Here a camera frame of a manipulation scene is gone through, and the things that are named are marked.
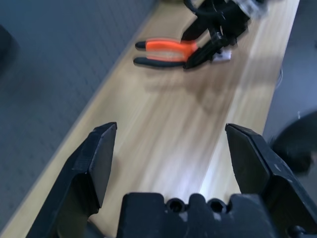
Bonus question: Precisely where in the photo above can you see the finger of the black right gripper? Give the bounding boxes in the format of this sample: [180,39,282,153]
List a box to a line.
[181,16,211,42]
[184,40,224,70]

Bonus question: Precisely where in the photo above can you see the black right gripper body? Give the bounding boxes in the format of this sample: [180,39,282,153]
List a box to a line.
[197,0,251,48]

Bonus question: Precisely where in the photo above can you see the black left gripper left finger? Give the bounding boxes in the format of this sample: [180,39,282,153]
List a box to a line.
[26,121,117,238]

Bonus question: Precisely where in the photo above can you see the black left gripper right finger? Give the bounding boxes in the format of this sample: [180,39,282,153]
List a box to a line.
[224,123,317,238]

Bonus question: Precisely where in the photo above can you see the orange black pliers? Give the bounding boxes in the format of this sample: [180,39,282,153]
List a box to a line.
[133,37,199,70]

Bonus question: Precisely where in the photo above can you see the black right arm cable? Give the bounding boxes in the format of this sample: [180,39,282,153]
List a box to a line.
[183,0,219,18]

